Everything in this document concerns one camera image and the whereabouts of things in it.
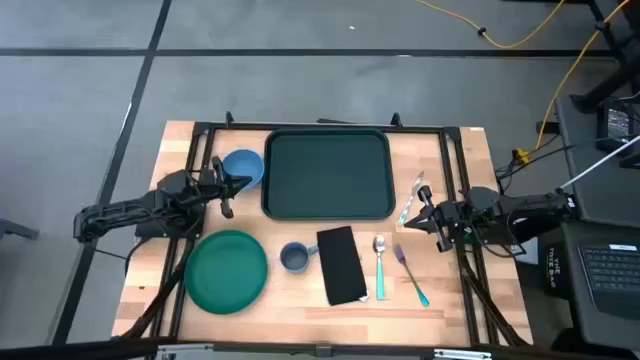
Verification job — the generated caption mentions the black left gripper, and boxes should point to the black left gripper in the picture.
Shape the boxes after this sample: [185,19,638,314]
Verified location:
[198,156,254,220]

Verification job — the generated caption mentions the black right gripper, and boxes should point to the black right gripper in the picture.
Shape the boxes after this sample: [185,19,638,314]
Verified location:
[403,185,470,253]

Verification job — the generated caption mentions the knife with teal handle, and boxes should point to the knife with teal handle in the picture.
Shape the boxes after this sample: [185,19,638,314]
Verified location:
[396,170,426,227]

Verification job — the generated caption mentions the blue bowl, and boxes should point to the blue bowl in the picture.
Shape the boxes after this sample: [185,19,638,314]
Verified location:
[222,148,266,192]

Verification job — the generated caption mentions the fork with teal handle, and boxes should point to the fork with teal handle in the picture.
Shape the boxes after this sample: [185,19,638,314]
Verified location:
[392,243,431,309]

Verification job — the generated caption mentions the spoon with teal handle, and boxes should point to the spoon with teal handle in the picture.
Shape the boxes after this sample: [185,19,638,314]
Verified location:
[372,234,388,302]

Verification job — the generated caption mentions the green round plate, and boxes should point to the green round plate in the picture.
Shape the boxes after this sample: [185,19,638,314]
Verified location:
[184,229,270,316]

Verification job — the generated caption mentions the black cloth napkin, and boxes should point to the black cloth napkin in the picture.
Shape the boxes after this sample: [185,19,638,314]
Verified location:
[316,225,370,307]

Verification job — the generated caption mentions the blue-grey mug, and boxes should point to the blue-grey mug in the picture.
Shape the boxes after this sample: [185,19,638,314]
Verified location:
[279,241,320,275]

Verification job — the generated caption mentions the dark green plastic tray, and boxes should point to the dark green plastic tray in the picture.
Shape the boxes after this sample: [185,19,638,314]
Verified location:
[260,128,397,222]

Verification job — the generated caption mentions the black tote bag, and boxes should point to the black tote bag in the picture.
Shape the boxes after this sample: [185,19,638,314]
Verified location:
[543,239,576,301]

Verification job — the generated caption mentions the black laptop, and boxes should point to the black laptop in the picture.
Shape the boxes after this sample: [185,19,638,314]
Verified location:
[577,243,640,321]

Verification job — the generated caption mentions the dark grey laptop desk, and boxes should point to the dark grey laptop desk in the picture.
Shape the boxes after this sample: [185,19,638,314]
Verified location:
[559,219,640,351]

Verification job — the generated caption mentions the black power supply box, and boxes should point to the black power supply box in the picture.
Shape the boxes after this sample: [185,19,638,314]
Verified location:
[595,98,640,156]

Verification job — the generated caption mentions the grey chair foot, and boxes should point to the grey chair foot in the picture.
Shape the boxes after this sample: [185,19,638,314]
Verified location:
[0,218,40,241]

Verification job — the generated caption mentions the black crossbar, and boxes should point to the black crossbar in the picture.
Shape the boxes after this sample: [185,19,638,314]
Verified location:
[0,337,640,360]

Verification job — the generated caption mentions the black desk leg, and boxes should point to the black desk leg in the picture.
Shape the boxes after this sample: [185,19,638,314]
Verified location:
[569,0,640,114]

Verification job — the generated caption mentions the black metal table frame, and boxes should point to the black metal table frame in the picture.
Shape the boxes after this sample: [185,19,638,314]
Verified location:
[112,110,534,351]

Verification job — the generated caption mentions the silver bracket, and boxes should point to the silver bracket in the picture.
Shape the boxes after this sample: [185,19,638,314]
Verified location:
[432,348,494,360]
[155,343,215,360]

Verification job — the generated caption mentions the black cable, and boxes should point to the black cable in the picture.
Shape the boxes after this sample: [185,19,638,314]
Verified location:
[494,137,609,181]

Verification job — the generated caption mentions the yellow cable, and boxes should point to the yellow cable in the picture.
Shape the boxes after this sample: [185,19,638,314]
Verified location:
[414,0,567,50]
[535,0,634,151]

